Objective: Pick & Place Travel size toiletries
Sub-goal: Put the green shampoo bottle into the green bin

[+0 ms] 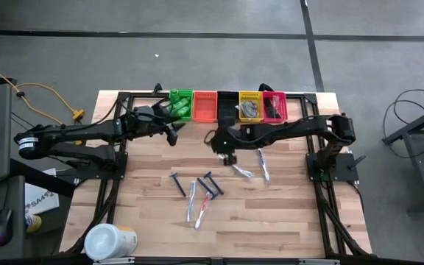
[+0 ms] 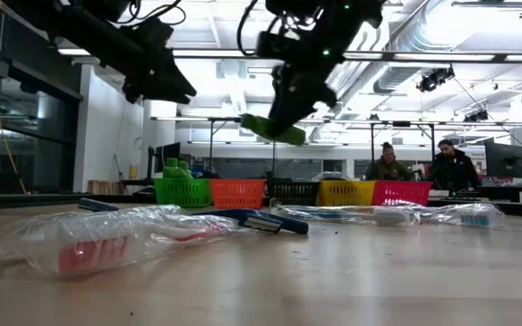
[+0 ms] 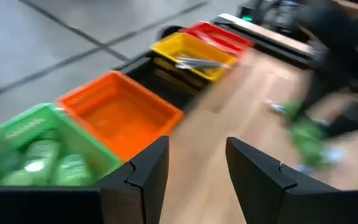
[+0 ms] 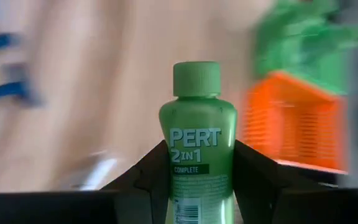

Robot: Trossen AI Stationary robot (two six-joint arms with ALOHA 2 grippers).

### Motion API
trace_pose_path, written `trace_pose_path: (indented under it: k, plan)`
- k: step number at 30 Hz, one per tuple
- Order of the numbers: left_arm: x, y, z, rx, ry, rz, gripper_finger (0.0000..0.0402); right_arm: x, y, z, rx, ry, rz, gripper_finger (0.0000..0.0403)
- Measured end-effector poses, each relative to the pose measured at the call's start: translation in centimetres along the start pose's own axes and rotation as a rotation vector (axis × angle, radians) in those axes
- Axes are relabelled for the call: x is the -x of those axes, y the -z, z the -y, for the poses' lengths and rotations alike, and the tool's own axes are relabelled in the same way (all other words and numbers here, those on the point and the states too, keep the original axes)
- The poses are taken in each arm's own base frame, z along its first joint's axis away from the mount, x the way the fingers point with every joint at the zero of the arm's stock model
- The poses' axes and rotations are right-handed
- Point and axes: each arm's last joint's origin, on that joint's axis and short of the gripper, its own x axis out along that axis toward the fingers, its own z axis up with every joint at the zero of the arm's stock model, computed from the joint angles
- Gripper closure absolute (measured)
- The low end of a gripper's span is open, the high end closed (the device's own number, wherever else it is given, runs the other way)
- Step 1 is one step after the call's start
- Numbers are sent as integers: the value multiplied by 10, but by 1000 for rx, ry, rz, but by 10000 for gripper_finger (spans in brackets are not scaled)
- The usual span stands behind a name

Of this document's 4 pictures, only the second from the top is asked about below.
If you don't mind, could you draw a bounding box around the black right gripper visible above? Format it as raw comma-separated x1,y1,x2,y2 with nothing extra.
256,26,348,137

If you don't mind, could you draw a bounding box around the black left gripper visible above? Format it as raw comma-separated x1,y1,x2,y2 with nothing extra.
122,17,198,105

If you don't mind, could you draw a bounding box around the dark blue disposable razor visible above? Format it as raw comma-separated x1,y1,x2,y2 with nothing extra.
78,197,121,213
192,207,262,219
237,211,311,235

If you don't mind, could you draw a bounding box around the red toothbrush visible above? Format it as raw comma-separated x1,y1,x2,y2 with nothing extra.
0,216,248,278

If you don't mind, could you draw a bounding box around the white toothbrush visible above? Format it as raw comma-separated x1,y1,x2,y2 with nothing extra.
417,202,509,230

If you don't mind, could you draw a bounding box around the small dark monitor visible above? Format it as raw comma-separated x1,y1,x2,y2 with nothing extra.
146,141,183,180

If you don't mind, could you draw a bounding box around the black plastic basket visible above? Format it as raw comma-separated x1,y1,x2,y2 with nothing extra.
266,180,321,207

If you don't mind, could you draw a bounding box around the yellow plastic basket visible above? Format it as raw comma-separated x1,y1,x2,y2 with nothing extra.
317,179,377,207

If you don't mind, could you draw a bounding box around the person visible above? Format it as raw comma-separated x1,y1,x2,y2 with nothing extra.
364,141,414,182
426,139,480,191

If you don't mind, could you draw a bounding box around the green plastic basket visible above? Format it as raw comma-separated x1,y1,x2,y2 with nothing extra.
153,177,214,209

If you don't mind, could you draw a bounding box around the orange plastic basket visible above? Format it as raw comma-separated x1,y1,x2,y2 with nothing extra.
209,177,266,210

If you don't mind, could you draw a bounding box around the wooden crate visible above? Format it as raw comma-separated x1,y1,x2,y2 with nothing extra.
86,179,126,196

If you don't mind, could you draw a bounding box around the black ceiling spotlight cluster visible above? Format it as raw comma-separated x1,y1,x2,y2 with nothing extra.
463,110,490,123
416,65,456,93

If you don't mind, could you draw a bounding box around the red plastic basket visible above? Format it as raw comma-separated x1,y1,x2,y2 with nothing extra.
372,179,434,207

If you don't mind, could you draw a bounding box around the long ceiling light bar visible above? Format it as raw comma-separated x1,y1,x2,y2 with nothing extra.
59,47,522,62

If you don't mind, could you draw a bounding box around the black computer monitor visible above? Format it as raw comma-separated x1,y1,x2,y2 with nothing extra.
484,140,522,180

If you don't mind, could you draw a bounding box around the black metal gantry frame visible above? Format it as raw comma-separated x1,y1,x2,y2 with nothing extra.
206,116,437,182

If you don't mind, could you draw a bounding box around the black aluminium table frame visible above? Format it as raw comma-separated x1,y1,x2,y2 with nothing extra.
0,192,522,219

